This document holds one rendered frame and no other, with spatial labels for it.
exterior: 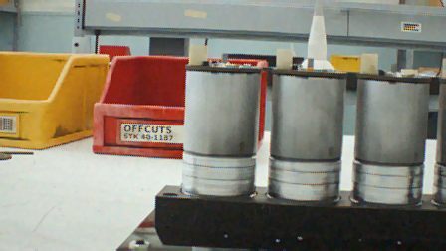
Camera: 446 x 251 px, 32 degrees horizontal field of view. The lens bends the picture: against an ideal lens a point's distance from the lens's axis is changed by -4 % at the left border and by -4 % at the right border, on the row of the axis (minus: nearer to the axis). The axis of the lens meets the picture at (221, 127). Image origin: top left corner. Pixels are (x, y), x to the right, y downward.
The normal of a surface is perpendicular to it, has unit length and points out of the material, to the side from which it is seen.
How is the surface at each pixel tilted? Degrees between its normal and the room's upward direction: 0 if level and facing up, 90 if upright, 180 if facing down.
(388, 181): 90
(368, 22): 90
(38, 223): 0
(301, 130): 90
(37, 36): 90
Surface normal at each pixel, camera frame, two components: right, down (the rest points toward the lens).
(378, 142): -0.47, 0.07
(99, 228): 0.04, -0.99
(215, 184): -0.06, 0.10
